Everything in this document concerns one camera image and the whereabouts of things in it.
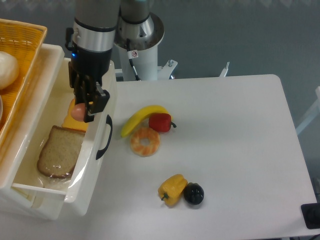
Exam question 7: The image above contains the white frame at right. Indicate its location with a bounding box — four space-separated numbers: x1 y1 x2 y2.
295 86 320 136

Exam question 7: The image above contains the yellow wicker basket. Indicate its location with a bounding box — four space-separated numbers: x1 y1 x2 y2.
0 19 47 145

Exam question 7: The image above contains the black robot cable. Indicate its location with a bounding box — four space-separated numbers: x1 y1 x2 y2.
125 38 141 81

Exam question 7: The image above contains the white drawer cabinet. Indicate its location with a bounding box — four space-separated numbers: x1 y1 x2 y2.
0 43 66 221

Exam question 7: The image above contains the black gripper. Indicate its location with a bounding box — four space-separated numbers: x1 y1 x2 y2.
68 46 112 123

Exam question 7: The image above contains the white round bun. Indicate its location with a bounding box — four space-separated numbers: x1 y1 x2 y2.
0 51 20 90

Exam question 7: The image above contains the brown egg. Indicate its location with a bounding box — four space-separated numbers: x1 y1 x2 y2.
70 103 86 122

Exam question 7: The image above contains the brown bread slice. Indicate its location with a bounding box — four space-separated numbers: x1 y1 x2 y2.
36 125 85 179

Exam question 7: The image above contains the yellow banana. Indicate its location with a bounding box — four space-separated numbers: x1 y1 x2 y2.
120 105 171 138

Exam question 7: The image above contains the white bracket behind table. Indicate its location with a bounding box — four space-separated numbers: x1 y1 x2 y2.
219 61 230 78

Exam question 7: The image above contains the orange toast slice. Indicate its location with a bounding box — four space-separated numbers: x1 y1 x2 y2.
61 99 89 132

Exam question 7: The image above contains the black round fruit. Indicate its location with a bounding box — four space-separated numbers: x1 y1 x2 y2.
183 182 205 206

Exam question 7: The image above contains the yellow bell pepper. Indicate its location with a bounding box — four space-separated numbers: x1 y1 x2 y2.
158 174 188 207

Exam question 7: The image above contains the black device at edge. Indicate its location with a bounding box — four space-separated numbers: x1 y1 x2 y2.
300 203 320 230

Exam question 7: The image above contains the white open drawer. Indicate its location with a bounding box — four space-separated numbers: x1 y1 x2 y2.
0 44 117 220

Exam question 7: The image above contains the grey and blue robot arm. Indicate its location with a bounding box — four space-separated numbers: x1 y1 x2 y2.
65 0 165 123

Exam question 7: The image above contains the orange glazed donut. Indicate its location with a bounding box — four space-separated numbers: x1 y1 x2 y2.
129 127 161 157

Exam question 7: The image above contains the red bell pepper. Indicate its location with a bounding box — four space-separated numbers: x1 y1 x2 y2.
148 113 177 133

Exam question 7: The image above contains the black drawer handle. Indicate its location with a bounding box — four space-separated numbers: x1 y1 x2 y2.
96 114 113 160

